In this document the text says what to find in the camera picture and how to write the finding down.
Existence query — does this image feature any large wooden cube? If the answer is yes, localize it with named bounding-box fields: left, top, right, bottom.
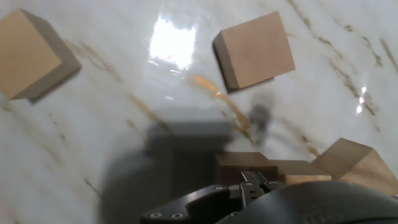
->
left=269, top=159, right=333, bottom=187
left=312, top=138, right=398, bottom=197
left=214, top=151, right=279, bottom=187
left=0, top=7, right=83, bottom=101
left=212, top=11, right=296, bottom=93

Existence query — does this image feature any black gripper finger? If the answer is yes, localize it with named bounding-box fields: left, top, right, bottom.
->
left=139, top=170, right=285, bottom=224

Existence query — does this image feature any white marble pattern sheet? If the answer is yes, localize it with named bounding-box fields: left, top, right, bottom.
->
left=0, top=0, right=398, bottom=224

